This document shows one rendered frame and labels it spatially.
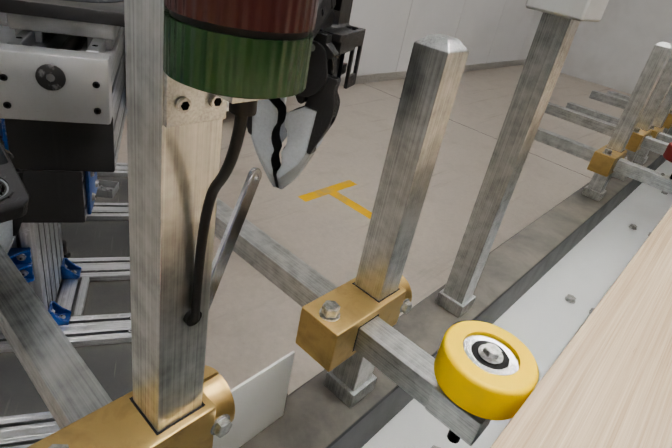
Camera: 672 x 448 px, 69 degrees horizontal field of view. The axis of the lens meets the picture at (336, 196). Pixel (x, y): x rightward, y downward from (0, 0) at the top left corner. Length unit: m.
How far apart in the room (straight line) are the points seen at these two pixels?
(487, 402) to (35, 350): 0.36
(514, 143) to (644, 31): 7.28
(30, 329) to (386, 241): 0.32
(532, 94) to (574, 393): 0.36
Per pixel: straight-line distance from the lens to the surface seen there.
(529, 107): 0.67
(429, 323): 0.78
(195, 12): 0.19
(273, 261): 0.57
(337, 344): 0.49
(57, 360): 0.46
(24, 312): 0.50
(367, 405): 0.64
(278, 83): 0.20
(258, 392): 0.54
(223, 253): 0.44
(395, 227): 0.48
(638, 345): 0.56
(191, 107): 0.25
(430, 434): 0.75
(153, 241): 0.28
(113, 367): 1.33
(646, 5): 7.95
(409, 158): 0.45
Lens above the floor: 1.19
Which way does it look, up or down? 28 degrees down
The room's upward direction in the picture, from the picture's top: 11 degrees clockwise
